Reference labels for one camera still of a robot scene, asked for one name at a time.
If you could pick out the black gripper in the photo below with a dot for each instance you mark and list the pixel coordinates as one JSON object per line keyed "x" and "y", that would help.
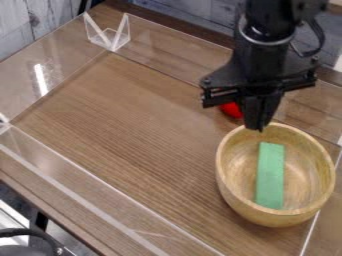
{"x": 265, "y": 68}

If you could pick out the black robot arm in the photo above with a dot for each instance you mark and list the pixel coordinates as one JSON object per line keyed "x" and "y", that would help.
{"x": 278, "y": 17}

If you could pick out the brown wooden bowl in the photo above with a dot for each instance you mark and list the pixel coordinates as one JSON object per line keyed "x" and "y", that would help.
{"x": 308, "y": 174}

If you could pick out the green rectangular block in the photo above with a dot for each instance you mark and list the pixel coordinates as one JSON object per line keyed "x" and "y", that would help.
{"x": 269, "y": 176}

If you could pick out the red plush strawberry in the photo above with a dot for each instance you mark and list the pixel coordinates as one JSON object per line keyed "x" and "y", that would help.
{"x": 231, "y": 110}

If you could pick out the clear acrylic corner bracket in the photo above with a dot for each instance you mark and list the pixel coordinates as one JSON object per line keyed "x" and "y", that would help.
{"x": 108, "y": 38}

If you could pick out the clear acrylic front wall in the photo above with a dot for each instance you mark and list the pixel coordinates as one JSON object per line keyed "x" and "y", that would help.
{"x": 113, "y": 223}

